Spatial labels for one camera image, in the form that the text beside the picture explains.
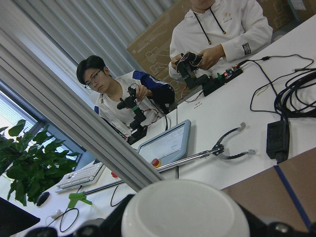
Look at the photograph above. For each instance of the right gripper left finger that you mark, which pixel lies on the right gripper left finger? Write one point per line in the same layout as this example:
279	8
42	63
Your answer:
109	227

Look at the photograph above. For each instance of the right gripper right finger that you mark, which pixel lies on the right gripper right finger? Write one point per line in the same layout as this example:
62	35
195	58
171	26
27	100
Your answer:
275	229

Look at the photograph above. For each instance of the white ikea cup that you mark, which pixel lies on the white ikea cup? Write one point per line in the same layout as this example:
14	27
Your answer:
183	208

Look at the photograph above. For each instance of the white keyboard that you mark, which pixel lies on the white keyboard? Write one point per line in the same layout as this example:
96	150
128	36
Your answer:
86	176

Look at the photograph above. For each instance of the black power adapter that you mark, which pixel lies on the black power adapter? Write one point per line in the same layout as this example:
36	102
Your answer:
278	138

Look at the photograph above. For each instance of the black monitor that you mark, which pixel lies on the black monitor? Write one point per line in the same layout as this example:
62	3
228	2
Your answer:
14	219

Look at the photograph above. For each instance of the teach pendant tablet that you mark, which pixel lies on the teach pendant tablet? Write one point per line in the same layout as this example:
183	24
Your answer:
167	147

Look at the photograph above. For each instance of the green potted plant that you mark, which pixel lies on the green potted plant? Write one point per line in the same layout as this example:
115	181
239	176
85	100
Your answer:
32	161

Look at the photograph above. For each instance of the seated person with glasses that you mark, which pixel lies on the seated person with glasses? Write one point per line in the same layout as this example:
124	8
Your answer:
152	95

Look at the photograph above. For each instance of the person in white hoodie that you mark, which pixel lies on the person in white hoodie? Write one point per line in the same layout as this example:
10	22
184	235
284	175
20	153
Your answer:
222	32

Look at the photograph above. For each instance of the green handled reach grabber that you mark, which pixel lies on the green handled reach grabber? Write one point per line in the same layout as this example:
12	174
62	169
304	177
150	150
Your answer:
217	150

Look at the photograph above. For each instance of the aluminium frame post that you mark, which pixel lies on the aluminium frame post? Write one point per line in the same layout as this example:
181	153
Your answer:
56	101

